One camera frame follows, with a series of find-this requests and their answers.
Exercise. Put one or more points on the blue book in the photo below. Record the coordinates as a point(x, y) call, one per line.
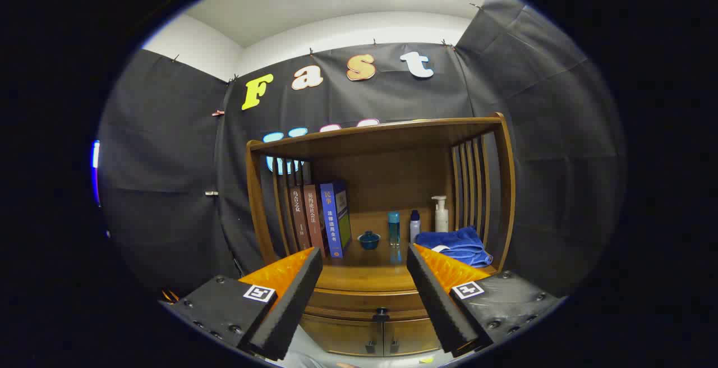
point(332, 222)

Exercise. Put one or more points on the reddish brown book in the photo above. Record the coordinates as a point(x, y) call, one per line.
point(314, 222)

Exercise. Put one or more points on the white bottle with blue cap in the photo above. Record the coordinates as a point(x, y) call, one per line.
point(415, 229)

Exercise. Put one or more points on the folded blue towel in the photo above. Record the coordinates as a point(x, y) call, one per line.
point(457, 244)

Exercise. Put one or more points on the white pump bottle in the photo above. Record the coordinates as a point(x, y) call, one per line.
point(441, 219)

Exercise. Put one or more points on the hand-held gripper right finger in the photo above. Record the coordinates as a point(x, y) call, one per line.
point(443, 306)

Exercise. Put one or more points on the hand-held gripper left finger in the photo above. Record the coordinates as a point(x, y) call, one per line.
point(291, 306)

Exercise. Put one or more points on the clear blue bottle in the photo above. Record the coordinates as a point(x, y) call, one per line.
point(394, 230)

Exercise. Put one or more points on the wooden drawer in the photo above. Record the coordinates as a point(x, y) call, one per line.
point(364, 299)

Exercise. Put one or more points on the wooden cabinet door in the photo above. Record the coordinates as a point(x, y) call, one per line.
point(409, 335)
point(342, 334)

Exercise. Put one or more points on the dark brown book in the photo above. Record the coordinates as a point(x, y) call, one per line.
point(298, 219)

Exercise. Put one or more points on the blue lidded tea cup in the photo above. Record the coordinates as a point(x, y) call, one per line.
point(369, 240)

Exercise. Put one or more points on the wooden cabinet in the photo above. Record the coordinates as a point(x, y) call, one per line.
point(381, 183)

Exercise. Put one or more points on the wooden countertop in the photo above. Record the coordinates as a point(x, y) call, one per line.
point(370, 275)

